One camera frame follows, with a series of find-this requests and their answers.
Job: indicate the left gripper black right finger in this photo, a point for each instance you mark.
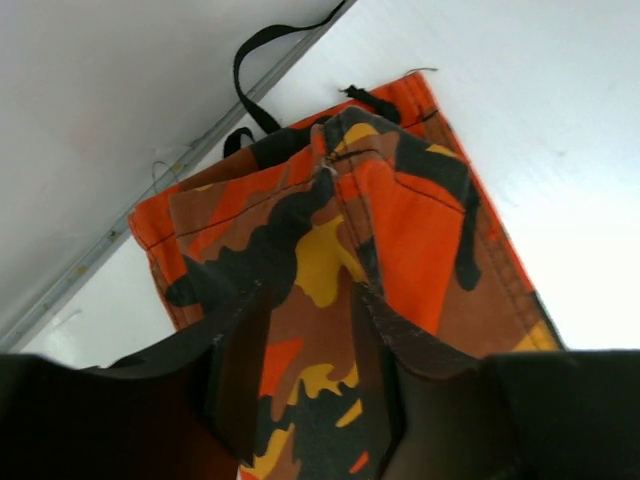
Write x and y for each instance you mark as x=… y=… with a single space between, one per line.
x=434 y=412

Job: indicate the orange camouflage trousers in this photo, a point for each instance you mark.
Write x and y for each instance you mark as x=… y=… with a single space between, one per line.
x=376 y=190

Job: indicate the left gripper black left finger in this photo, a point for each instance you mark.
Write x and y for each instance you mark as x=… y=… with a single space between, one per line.
x=183 y=408

